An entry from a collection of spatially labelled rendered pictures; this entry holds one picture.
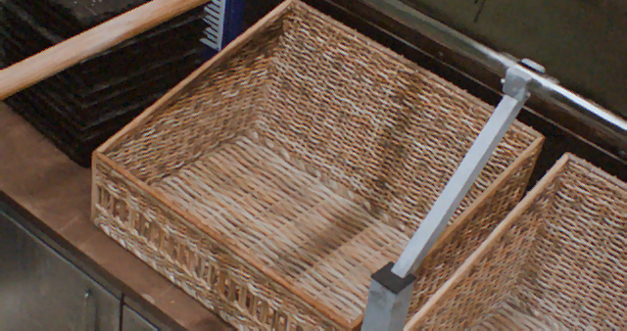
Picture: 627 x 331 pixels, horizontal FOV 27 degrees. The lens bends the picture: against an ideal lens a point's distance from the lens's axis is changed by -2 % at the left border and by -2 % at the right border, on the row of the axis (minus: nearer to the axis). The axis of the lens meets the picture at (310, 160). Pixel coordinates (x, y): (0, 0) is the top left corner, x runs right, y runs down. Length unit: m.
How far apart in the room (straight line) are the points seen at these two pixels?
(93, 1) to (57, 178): 0.32
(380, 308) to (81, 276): 0.73
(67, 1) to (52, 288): 0.50
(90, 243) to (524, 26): 0.79
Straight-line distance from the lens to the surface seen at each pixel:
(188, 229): 2.05
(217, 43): 2.56
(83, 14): 2.24
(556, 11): 2.10
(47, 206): 2.29
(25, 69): 1.51
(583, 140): 2.15
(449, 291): 1.95
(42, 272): 2.36
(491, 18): 2.15
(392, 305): 1.65
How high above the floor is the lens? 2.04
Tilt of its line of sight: 37 degrees down
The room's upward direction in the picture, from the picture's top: 9 degrees clockwise
